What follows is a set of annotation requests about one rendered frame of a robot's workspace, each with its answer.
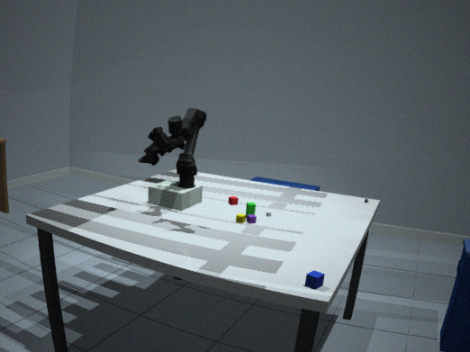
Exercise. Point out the red block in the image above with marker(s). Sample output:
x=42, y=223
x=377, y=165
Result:
x=233, y=200

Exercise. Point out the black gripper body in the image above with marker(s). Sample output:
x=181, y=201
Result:
x=168, y=143

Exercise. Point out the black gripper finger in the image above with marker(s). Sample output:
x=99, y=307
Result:
x=157, y=145
x=147, y=159

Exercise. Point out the yellow block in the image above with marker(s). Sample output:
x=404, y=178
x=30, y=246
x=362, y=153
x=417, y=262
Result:
x=241, y=218

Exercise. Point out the purple block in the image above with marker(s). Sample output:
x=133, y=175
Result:
x=251, y=218

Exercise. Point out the small blue cube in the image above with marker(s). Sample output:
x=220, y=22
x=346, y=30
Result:
x=314, y=280

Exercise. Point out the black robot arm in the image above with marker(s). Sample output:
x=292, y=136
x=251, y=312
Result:
x=181, y=130

